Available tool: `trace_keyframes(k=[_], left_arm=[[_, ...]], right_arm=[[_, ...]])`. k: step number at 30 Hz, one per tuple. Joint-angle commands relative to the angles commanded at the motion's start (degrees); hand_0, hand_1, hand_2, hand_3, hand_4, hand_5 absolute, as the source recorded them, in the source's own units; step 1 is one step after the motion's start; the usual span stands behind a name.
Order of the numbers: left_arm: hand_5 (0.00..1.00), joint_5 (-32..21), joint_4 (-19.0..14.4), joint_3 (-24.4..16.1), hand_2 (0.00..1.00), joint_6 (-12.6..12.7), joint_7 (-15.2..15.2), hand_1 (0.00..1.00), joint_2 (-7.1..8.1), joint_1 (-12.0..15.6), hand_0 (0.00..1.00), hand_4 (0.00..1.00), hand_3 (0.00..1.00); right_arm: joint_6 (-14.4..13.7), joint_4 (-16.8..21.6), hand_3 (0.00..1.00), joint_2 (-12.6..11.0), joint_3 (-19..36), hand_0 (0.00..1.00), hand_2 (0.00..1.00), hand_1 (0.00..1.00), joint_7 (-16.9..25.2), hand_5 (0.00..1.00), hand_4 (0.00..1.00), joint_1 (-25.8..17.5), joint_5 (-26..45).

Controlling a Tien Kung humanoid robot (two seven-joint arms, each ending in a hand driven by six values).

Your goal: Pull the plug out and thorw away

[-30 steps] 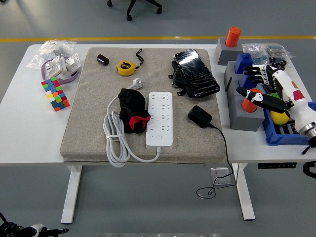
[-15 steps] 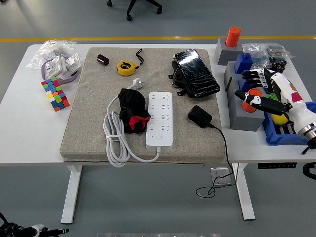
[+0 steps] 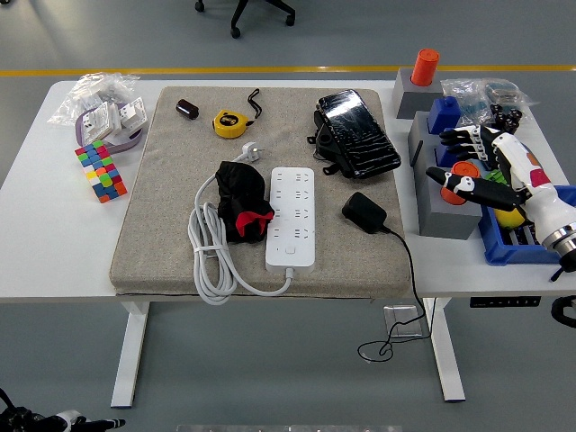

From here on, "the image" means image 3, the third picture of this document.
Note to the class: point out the dark brown small cylinder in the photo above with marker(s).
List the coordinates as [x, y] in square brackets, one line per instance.
[186, 109]

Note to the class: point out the purple flat band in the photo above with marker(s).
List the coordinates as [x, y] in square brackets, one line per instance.
[121, 146]

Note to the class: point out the colourful puzzle cube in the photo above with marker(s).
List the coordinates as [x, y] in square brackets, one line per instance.
[101, 173]

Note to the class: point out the black table control panel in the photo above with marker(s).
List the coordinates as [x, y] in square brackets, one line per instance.
[504, 302]

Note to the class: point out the green small parts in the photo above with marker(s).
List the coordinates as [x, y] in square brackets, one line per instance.
[497, 176]

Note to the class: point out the yellow lemon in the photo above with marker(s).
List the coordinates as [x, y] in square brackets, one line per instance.
[508, 218]

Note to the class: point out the black phone with cracked screen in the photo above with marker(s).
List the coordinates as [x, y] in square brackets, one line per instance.
[355, 126]

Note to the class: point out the black cloth with red patch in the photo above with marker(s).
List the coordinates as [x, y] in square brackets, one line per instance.
[238, 189]

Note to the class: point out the black white robot left hand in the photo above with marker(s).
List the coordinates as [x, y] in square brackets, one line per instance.
[54, 422]

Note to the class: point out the clear bag of blue parts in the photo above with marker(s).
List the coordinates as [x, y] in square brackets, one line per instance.
[465, 96]

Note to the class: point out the grey block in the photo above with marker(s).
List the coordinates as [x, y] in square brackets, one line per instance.
[411, 101]
[450, 220]
[420, 128]

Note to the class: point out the blue plastic bin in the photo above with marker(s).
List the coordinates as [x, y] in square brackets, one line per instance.
[495, 252]

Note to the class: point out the orange cylinder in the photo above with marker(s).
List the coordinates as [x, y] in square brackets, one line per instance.
[465, 170]
[425, 67]

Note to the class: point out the white table leg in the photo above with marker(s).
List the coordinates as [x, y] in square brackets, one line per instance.
[130, 351]
[445, 351]

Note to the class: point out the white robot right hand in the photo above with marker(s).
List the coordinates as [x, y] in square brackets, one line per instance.
[535, 189]

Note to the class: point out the small black capacitors pile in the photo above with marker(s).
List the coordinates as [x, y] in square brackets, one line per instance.
[506, 118]

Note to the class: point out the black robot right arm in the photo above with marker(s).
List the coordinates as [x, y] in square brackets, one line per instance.
[564, 249]

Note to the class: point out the clear bag of white parts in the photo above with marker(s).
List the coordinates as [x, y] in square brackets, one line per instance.
[90, 90]

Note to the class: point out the white wall socket plate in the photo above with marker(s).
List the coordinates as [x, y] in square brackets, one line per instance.
[132, 114]
[101, 121]

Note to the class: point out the grey-brown mat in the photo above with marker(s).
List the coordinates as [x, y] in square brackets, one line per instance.
[180, 216]

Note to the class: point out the clear bag with roll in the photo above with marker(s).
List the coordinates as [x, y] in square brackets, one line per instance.
[506, 92]

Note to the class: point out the black capacitors heap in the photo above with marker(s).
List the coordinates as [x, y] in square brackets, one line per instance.
[524, 235]

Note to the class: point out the black office chair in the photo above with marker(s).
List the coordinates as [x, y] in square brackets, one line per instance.
[243, 11]

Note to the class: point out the blue block with knob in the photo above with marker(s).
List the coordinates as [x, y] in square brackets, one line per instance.
[443, 114]
[443, 156]

